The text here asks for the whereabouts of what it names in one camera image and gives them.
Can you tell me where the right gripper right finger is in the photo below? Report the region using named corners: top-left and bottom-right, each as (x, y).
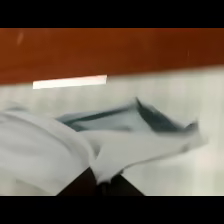
top-left (101, 174), bottom-right (146, 197)

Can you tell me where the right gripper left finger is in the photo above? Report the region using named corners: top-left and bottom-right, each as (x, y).
top-left (56, 167), bottom-right (102, 197)

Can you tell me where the white shirt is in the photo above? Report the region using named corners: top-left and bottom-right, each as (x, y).
top-left (0, 97), bottom-right (208, 197)

